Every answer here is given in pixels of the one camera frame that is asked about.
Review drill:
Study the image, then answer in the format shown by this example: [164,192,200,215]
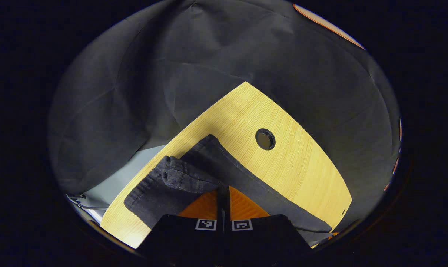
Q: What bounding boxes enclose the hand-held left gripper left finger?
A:
[137,185,224,260]

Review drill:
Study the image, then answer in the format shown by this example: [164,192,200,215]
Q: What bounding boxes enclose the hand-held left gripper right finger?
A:
[224,185,314,260]

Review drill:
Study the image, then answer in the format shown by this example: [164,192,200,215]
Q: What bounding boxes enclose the dark grey jeans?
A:
[124,134,333,243]

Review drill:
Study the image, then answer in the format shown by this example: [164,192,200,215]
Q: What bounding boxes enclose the metal table leg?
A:
[66,193,111,225]

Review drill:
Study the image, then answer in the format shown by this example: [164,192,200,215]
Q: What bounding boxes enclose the black backdrop cloth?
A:
[48,0,402,230]

